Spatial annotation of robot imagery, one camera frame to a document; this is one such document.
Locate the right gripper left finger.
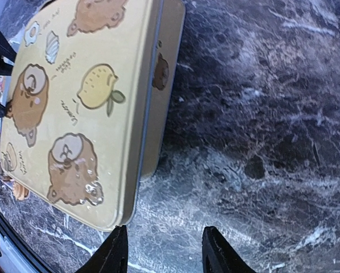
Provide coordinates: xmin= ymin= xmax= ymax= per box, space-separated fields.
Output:
xmin=77 ymin=225 xmax=128 ymax=273

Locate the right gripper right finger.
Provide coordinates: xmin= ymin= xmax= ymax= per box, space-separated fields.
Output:
xmin=202 ymin=226 xmax=255 ymax=273

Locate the silver tin lid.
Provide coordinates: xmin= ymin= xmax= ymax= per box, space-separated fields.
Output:
xmin=0 ymin=1 xmax=163 ymax=231

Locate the gold cookie tin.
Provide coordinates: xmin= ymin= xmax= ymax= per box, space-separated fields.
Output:
xmin=140 ymin=1 xmax=185 ymax=181

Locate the swirl butter cookie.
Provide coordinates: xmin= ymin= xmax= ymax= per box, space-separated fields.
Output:
xmin=13 ymin=182 xmax=30 ymax=201

